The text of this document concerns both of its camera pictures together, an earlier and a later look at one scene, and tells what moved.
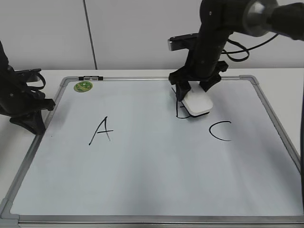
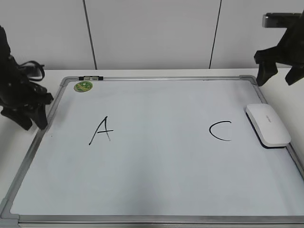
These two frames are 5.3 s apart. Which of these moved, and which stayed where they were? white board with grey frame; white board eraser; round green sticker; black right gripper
Moved: black right gripper; white board eraser
Stayed: white board with grey frame; round green sticker
